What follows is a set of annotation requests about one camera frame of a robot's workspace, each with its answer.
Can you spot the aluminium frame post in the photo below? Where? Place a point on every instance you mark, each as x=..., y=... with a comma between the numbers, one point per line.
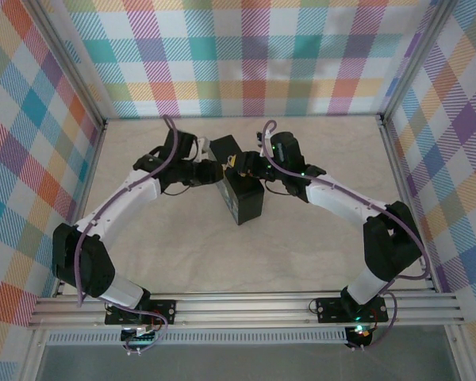
x=416, y=59
x=67, y=63

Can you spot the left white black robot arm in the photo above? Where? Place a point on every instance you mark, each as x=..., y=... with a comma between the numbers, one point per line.
x=119, y=202

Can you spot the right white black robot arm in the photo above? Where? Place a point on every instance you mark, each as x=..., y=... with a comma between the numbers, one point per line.
x=341, y=198

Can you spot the aluminium table edge rail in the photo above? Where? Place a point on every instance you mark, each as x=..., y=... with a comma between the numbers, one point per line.
x=404, y=190
x=83, y=186

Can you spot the long aluminium mounting rail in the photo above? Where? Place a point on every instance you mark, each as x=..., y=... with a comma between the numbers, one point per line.
x=242, y=309

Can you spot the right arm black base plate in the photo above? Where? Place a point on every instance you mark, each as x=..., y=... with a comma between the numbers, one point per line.
x=329, y=309

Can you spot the black box with painting lid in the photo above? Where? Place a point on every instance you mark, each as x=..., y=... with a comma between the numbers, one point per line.
x=246, y=202

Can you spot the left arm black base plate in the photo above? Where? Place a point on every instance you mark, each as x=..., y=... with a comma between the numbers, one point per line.
x=166, y=311

